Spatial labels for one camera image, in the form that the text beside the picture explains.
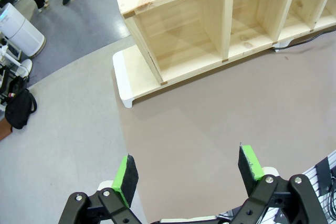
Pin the four-compartment pine wood shelf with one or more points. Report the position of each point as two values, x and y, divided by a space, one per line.
199 19

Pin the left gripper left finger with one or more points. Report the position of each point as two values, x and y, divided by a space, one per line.
126 179

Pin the white cylindrical air purifier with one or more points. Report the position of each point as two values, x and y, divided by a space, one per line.
21 32

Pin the black backpack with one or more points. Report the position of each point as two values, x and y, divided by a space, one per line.
19 108

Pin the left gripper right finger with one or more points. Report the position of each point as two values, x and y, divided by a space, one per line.
249 166

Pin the white stand with round base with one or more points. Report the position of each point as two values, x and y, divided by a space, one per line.
22 66

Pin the white slotted wall panel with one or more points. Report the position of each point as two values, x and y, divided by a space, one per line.
325 171

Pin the brown cardboard box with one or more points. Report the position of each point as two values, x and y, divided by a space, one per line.
4 129

